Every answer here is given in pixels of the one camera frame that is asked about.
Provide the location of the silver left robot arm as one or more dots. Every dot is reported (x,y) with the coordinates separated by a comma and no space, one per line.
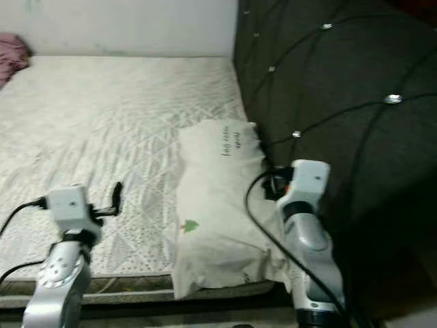
(58,280)

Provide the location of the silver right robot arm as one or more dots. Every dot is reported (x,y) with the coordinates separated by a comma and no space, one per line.
(314,260)

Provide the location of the white pillow with green tree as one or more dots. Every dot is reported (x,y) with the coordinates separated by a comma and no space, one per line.
(222,219)

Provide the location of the dark tufted headboard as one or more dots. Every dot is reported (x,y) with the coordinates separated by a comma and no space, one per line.
(341,82)

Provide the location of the mauve printed blanket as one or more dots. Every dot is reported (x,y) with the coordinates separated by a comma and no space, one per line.
(12,58)

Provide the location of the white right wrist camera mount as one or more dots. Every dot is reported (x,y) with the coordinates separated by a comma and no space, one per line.
(307,183)

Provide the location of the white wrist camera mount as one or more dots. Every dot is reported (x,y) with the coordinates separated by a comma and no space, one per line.
(307,183)
(72,208)

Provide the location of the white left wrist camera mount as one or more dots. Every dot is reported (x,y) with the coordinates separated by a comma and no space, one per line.
(72,208)

